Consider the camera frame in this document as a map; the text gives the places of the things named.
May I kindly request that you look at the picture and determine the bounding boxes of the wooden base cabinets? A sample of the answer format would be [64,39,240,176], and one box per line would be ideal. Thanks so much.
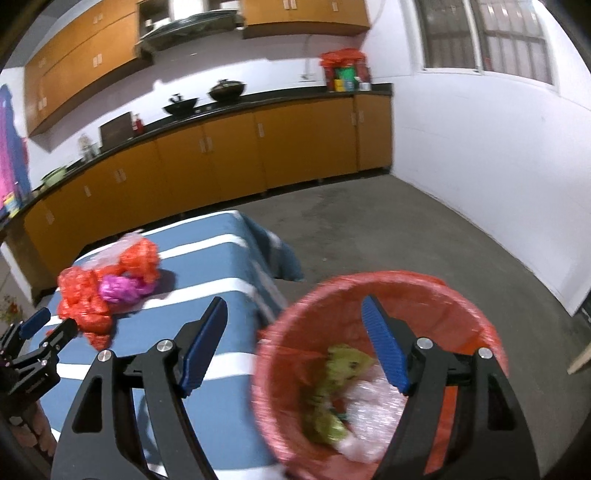
[23,95,393,289]

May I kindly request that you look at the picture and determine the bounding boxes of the pink blue hanging cloth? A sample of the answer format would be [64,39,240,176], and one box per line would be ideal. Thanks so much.
[0,83,33,217]

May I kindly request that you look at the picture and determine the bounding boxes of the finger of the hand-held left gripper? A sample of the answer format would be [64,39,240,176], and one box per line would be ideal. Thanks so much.
[2,307,51,352]
[28,318,79,365]

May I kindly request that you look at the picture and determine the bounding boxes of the black wok with lid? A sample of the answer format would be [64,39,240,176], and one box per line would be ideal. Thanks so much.
[208,79,247,103]

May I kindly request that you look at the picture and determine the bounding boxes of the dark wooden cutting board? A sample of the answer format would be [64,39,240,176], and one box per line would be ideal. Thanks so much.
[99,112,134,147]

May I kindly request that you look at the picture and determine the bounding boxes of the yellow-green plastic bag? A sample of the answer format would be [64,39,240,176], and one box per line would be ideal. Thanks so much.
[302,343,377,446]

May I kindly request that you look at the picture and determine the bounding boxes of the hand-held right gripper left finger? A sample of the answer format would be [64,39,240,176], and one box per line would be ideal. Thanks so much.
[50,296,229,480]

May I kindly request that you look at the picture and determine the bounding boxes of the steel range hood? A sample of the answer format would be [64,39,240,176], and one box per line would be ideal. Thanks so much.
[135,9,245,56]

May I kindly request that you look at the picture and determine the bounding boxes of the purple plastic bag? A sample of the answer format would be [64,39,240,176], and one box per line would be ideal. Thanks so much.
[97,274,147,306]

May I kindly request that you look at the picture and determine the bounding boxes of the dark kitchen countertop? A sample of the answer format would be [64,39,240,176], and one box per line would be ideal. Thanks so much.
[0,83,393,222]

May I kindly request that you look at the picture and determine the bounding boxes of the wooden wall cabinets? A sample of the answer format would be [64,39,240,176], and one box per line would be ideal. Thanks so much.
[23,0,372,137]

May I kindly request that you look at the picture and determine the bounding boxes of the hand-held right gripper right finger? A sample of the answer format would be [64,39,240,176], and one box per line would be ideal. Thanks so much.
[361,295,541,480]

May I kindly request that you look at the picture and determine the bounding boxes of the barred window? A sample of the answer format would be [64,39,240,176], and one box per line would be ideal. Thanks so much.
[413,0,555,86]

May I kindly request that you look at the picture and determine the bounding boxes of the person's left hand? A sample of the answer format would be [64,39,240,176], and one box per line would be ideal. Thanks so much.
[9,401,58,462]

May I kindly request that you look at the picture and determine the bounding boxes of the clear plastic bag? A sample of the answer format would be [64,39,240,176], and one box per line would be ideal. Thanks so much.
[336,376,409,463]

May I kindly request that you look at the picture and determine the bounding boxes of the red plastic bag on boxes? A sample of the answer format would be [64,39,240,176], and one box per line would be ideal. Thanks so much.
[320,47,368,70]

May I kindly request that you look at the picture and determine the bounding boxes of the red plastic mesh waste basket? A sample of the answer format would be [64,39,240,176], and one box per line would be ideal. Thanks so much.
[252,271,511,480]

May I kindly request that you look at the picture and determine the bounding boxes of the red plastic bag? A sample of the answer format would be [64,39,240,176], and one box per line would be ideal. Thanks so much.
[320,47,368,70]
[119,239,161,289]
[57,267,116,350]

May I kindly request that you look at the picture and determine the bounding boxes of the black open wok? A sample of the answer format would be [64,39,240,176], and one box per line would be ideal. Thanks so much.
[163,95,199,116]

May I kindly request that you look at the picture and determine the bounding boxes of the blue white striped tablecloth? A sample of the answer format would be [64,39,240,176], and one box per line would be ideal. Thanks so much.
[34,210,305,480]

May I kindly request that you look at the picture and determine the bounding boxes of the worn wooden table frame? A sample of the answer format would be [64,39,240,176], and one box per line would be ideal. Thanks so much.
[567,342,591,374]

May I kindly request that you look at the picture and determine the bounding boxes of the floral printed board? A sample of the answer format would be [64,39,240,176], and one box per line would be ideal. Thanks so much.
[0,293,24,326]

